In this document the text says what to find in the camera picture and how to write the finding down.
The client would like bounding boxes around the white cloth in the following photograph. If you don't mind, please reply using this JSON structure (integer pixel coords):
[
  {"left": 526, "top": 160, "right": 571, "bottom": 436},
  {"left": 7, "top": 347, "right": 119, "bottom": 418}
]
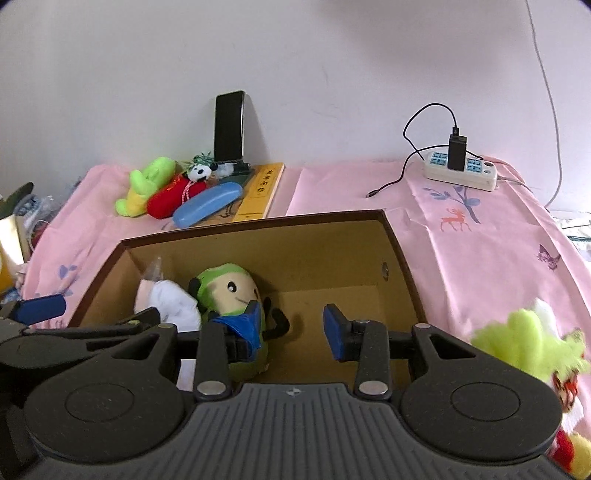
[{"left": 147, "top": 280, "right": 201, "bottom": 333}]

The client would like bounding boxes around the green bean plush toy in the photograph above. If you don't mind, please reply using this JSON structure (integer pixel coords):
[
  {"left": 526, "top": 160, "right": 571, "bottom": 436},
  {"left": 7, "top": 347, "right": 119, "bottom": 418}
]
[{"left": 188, "top": 263, "right": 290, "bottom": 382}]

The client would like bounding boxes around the clear plastic packaged item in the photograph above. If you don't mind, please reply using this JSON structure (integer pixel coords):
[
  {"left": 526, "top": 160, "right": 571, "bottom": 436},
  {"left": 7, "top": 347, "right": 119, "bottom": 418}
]
[{"left": 133, "top": 257, "right": 164, "bottom": 313}]

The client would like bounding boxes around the brown cardboard box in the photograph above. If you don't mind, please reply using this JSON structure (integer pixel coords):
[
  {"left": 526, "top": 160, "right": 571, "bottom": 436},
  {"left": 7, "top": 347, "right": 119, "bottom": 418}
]
[{"left": 69, "top": 210, "right": 427, "bottom": 385}]

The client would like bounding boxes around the yellow white paper bag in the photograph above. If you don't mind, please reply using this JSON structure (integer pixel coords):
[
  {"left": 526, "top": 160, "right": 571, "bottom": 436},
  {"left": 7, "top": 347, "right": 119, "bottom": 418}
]
[{"left": 0, "top": 214, "right": 30, "bottom": 293}]

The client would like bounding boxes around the red plush chili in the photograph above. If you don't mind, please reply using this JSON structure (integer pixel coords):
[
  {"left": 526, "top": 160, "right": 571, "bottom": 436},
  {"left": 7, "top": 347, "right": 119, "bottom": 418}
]
[{"left": 146, "top": 174, "right": 208, "bottom": 219}]

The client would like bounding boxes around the blue glasses case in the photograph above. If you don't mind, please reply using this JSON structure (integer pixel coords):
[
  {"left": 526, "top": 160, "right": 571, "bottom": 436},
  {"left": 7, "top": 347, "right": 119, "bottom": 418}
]
[{"left": 172, "top": 182, "right": 242, "bottom": 228}]

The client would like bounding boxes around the green yellow plush toy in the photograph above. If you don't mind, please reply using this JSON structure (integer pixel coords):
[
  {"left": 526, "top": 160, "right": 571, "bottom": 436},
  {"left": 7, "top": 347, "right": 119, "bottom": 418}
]
[{"left": 115, "top": 157, "right": 177, "bottom": 218}]

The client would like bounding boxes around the pink deer-print cloth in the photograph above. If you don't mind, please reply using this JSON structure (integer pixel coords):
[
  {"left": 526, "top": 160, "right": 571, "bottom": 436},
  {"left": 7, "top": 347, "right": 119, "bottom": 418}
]
[{"left": 23, "top": 163, "right": 590, "bottom": 338}]

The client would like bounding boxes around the small panda plush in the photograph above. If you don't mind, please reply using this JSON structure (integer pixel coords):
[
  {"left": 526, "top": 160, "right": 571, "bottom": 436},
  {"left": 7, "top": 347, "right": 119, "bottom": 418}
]
[{"left": 183, "top": 153, "right": 235, "bottom": 183}]

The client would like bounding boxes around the yellow book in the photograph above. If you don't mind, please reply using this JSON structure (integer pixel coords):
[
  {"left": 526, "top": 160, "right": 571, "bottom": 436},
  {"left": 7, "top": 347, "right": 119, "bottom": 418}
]
[{"left": 202, "top": 162, "right": 287, "bottom": 223}]

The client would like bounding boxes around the neon green haired doll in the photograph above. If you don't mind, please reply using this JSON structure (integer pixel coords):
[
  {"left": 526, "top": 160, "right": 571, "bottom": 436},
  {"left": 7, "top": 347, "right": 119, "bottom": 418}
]
[{"left": 470, "top": 298, "right": 590, "bottom": 479}]

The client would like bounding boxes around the white power strip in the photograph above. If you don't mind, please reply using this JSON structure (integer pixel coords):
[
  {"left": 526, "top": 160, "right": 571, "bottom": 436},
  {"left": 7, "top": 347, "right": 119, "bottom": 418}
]
[{"left": 424, "top": 151, "right": 498, "bottom": 192}]

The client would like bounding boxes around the black charger plug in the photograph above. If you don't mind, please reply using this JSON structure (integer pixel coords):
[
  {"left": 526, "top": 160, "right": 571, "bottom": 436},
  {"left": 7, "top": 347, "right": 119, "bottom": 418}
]
[{"left": 447, "top": 126, "right": 467, "bottom": 171}]

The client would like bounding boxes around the black smartphone on stand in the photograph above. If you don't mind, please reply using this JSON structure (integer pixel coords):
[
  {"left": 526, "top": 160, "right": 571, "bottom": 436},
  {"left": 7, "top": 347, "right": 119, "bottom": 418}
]
[{"left": 213, "top": 90, "right": 250, "bottom": 176}]

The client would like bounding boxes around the black charging cable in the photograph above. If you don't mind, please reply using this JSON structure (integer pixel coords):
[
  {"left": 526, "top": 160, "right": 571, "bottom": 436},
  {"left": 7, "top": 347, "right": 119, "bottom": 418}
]
[{"left": 365, "top": 102, "right": 486, "bottom": 199}]

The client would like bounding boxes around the white wall cable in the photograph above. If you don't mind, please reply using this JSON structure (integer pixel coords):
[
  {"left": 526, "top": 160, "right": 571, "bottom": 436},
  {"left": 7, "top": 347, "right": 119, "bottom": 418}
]
[{"left": 525, "top": 0, "right": 565, "bottom": 211}]

